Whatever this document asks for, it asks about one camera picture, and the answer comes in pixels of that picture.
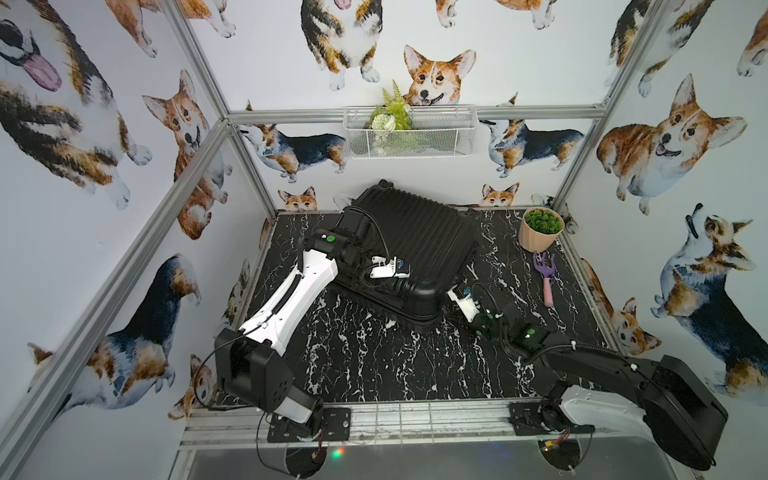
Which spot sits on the aluminium front rail frame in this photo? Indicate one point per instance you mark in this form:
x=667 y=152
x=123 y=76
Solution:
x=432 y=439

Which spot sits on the white wire wall basket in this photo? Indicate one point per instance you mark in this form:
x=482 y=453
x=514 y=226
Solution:
x=438 y=132

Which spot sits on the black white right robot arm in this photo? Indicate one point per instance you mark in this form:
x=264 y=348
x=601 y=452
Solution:
x=662 y=401

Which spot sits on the peach plastic flower pot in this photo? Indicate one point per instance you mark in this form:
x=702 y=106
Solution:
x=533 y=241

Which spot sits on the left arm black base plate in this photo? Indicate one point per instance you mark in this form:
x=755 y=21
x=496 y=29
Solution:
x=326 y=424

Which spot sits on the artificial fern with white flower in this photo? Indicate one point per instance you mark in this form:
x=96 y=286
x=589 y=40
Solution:
x=387 y=120

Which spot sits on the black hard-shell suitcase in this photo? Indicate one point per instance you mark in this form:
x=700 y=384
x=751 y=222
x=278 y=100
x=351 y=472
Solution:
x=435 y=239

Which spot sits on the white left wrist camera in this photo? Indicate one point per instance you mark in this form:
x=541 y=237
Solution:
x=385 y=269

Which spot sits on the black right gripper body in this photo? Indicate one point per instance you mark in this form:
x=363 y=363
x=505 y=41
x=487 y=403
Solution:
x=481 y=327

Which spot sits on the purple pink garden fork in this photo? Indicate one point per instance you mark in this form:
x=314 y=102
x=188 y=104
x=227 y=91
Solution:
x=544 y=263

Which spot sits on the green artificial succulent plant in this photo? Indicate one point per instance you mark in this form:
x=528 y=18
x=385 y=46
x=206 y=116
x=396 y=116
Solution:
x=544 y=221

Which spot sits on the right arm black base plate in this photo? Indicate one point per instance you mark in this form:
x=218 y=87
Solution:
x=537 y=418

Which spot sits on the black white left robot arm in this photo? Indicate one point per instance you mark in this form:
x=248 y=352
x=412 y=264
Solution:
x=249 y=362

